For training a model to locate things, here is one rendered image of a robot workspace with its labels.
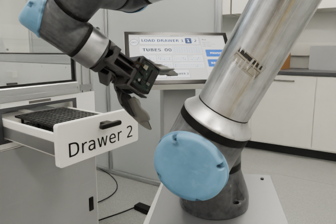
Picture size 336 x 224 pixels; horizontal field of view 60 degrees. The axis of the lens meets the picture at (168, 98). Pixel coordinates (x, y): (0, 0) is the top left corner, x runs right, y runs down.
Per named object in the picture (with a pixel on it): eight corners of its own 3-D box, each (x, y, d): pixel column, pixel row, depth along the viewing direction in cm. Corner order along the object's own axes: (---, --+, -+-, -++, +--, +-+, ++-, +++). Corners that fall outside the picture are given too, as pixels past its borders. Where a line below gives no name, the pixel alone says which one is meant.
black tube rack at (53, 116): (104, 133, 96) (103, 114, 95) (56, 148, 82) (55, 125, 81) (63, 124, 109) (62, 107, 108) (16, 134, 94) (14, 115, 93)
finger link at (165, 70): (189, 75, 68) (156, 78, 63) (174, 75, 73) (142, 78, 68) (188, 62, 68) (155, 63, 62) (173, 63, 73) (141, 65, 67)
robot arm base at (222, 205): (246, 184, 70) (247, 146, 68) (251, 223, 56) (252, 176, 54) (184, 180, 73) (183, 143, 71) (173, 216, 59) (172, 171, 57)
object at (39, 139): (130, 136, 94) (130, 117, 93) (60, 159, 74) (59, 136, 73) (57, 119, 117) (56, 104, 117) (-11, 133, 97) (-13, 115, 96)
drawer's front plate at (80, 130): (138, 140, 95) (137, 107, 93) (59, 169, 72) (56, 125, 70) (134, 139, 96) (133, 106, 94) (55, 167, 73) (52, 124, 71)
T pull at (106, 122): (122, 124, 83) (122, 119, 83) (102, 130, 77) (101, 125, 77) (113, 122, 85) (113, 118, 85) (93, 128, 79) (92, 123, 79)
